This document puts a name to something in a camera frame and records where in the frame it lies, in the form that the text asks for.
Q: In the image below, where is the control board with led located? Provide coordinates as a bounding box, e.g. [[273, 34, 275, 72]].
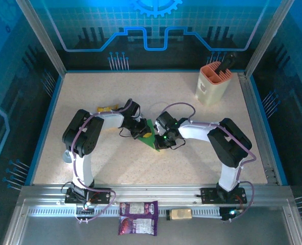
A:
[[221, 207, 243, 222], [75, 201, 95, 214]]

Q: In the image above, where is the beige knife holder orange top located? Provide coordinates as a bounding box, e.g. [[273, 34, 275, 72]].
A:
[[195, 61, 233, 107]]

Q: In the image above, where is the green paper sheet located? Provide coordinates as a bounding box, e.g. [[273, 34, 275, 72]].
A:
[[136, 118, 164, 153]]

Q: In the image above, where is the long aluminium frame rail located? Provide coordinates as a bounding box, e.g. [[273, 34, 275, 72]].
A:
[[16, 184, 294, 208]]

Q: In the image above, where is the purple snack bag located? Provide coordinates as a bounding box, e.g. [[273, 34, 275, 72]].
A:
[[119, 201, 158, 216], [118, 215, 158, 237]]

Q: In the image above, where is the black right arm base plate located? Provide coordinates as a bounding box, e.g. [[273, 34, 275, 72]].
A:
[[200, 187, 248, 205]]

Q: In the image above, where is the aluminium frame post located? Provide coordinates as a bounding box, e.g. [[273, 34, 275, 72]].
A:
[[244, 0, 296, 79], [14, 0, 66, 78]]

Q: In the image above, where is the right control board with LED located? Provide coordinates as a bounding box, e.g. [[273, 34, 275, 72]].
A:
[[221, 207, 243, 222]]

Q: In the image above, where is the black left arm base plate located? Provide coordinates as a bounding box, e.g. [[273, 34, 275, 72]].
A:
[[64, 187, 111, 205]]

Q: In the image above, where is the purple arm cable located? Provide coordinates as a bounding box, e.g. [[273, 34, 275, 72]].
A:
[[160, 102, 257, 224], [71, 99, 134, 224]]

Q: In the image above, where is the slotted grey cable duct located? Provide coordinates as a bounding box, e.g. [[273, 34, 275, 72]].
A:
[[28, 207, 223, 218]]

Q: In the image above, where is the small grey cup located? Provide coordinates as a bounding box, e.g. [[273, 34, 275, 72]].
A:
[[62, 150, 75, 164]]

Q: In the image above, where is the short aluminium side rail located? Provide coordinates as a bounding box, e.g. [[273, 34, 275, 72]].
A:
[[237, 72, 281, 186]]

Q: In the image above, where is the left control board with LED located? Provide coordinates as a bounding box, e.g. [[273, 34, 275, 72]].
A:
[[75, 201, 95, 214]]

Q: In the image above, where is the tan block with black cap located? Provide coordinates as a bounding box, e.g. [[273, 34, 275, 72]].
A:
[[166, 208, 193, 221]]

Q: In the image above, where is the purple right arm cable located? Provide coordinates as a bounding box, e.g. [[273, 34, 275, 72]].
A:
[[160, 102, 257, 224]]

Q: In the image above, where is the yellow snack packet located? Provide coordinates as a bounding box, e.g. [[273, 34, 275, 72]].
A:
[[97, 104, 121, 131]]

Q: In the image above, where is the black knife handle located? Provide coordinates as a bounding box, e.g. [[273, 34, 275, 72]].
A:
[[217, 52, 237, 76]]

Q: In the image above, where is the grey metal shelf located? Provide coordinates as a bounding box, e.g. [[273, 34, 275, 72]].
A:
[[2, 204, 302, 245]]

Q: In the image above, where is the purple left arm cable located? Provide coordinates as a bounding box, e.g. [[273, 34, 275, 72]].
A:
[[71, 99, 134, 224]]

